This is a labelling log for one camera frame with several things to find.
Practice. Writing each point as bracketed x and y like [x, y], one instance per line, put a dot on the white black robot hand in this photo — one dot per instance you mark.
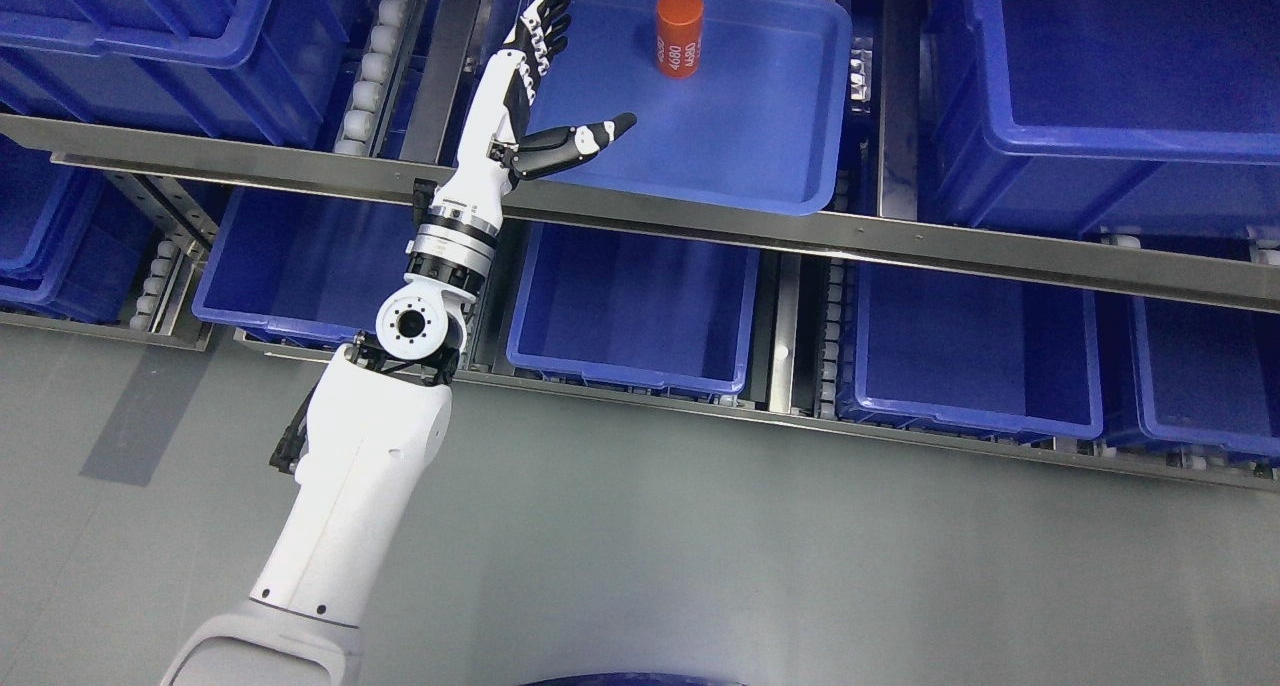
[497, 150]

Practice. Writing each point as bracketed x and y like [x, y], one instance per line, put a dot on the orange cylindrical capacitor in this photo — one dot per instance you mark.
[678, 29]

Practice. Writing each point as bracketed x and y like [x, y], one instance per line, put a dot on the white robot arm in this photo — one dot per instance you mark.
[375, 420]

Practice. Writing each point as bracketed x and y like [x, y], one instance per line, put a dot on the metal shelf rack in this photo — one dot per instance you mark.
[805, 265]

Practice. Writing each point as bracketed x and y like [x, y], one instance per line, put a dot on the blue bin lower middle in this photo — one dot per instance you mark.
[622, 309]

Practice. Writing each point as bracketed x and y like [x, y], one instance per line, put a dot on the blue bin lower left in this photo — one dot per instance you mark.
[303, 270]

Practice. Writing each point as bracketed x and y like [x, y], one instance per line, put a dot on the blue shallow tray bin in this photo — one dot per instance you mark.
[756, 127]

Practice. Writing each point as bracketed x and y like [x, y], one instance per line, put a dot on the blue bin top left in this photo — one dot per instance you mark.
[248, 70]

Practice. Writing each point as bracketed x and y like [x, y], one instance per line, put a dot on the blue bin far left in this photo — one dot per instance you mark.
[71, 242]

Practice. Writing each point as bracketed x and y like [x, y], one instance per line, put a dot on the blue bin lower right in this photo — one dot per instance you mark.
[969, 355]

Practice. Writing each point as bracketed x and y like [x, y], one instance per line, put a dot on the blue bin top right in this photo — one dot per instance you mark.
[1071, 118]

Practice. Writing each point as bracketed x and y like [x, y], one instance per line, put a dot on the blue bin far right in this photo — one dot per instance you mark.
[1181, 376]

